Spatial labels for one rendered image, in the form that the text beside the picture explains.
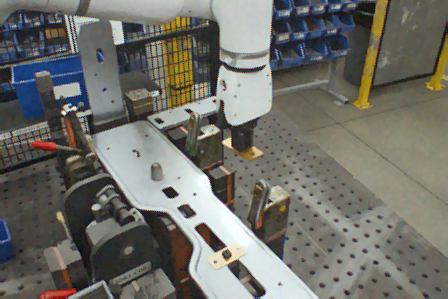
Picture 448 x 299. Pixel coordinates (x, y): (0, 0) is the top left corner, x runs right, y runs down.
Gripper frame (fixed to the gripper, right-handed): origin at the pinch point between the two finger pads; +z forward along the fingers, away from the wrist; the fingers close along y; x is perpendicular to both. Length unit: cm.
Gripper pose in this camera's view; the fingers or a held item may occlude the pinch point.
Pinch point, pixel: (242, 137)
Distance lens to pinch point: 76.9
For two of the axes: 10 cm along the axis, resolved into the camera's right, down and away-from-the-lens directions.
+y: 7.7, -3.2, 5.5
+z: -0.1, 8.6, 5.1
